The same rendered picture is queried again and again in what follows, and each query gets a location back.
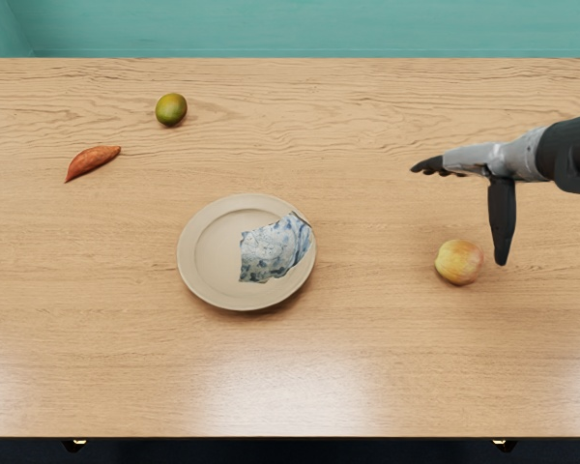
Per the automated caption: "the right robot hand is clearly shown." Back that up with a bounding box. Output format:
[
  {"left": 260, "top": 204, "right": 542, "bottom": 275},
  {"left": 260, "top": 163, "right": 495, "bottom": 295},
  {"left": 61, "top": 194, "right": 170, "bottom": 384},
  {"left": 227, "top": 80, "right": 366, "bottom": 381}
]
[{"left": 410, "top": 126, "right": 550, "bottom": 268}]

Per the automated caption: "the beige plate with blue pattern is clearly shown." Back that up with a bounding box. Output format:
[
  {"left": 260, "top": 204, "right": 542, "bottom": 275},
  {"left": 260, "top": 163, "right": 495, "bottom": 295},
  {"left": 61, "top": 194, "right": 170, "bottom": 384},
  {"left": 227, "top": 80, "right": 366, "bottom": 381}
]
[{"left": 176, "top": 193, "right": 318, "bottom": 312}]

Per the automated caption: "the yellow-red apple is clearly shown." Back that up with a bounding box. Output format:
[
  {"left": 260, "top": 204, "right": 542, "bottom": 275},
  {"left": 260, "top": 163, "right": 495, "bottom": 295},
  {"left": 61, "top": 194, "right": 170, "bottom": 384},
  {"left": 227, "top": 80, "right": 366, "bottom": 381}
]
[{"left": 434, "top": 239, "right": 485, "bottom": 286}]

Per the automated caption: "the green mango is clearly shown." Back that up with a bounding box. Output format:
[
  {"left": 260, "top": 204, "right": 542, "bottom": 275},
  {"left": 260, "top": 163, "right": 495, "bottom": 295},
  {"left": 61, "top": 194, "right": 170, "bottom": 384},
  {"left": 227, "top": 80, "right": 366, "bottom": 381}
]
[{"left": 154, "top": 92, "right": 189, "bottom": 129}]

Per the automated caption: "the orange sweet potato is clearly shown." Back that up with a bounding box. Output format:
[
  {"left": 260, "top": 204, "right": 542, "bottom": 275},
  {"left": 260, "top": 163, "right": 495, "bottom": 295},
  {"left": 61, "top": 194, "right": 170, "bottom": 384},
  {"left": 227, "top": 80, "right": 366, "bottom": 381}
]
[{"left": 64, "top": 145, "right": 123, "bottom": 184}]

